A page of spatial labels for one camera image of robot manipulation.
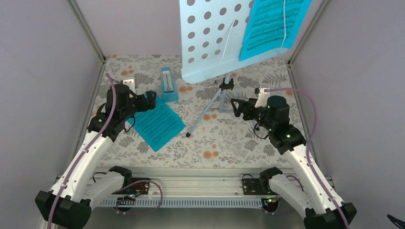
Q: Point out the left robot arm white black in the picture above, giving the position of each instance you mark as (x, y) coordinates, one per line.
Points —
(70, 202)

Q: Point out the floral patterned table mat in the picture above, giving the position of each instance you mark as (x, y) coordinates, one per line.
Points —
(210, 139)

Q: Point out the aluminium frame post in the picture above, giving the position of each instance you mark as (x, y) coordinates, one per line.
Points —
(82, 21)
(313, 15)

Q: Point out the blue sheet music paper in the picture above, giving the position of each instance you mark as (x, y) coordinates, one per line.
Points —
(157, 126)
(273, 24)

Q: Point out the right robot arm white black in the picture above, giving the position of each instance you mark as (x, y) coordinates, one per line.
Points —
(318, 203)

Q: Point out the right aluminium frame post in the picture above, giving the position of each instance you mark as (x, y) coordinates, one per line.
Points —
(313, 15)

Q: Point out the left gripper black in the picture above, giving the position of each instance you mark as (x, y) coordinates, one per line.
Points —
(143, 106)

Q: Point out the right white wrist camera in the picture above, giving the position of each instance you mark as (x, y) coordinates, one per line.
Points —
(262, 94)

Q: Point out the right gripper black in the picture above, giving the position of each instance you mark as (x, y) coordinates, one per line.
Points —
(249, 105)

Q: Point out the aluminium mounting rail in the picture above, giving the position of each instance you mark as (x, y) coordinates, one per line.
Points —
(174, 182)

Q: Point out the light blue music stand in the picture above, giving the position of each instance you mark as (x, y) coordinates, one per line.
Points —
(212, 33)

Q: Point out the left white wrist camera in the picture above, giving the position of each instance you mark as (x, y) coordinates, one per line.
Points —
(131, 83)

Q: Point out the left aluminium frame post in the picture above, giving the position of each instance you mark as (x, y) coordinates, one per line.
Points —
(82, 21)

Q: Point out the blue metronome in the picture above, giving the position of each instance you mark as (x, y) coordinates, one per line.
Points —
(169, 92)

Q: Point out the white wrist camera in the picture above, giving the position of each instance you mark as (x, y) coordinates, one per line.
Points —
(131, 83)
(262, 94)

